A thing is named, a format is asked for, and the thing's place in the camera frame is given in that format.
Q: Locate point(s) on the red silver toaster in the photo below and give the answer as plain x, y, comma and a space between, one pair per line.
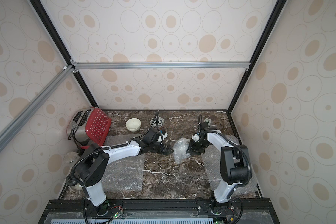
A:
88, 126

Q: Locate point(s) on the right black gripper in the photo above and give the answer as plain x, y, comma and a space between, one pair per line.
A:
194, 146

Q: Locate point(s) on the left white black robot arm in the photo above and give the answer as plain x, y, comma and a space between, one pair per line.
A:
88, 171

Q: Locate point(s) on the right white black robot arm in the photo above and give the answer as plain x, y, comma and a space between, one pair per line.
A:
235, 166

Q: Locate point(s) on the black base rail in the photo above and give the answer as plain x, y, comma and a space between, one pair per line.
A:
161, 211

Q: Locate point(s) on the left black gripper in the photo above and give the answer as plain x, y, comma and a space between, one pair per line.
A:
163, 150

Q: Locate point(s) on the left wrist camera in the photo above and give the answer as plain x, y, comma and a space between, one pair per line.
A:
154, 136

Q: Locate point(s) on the upper glass jar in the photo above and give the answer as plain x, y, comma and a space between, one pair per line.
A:
70, 157

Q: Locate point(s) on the diagonal aluminium frame bar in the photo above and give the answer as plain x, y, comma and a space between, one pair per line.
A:
23, 117

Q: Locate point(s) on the plain cream bowl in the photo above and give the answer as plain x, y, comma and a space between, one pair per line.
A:
133, 124

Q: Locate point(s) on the white green small device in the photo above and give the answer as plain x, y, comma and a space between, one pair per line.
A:
208, 121

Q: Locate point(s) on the horizontal aluminium frame bar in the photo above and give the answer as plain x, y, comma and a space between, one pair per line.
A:
163, 65

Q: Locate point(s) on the glass jar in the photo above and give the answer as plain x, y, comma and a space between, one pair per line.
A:
72, 184
70, 157

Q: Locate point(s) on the lower glass jar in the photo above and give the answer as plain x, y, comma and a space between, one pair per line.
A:
72, 184

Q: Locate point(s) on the black white patterned bowl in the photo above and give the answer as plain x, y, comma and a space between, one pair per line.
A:
157, 122

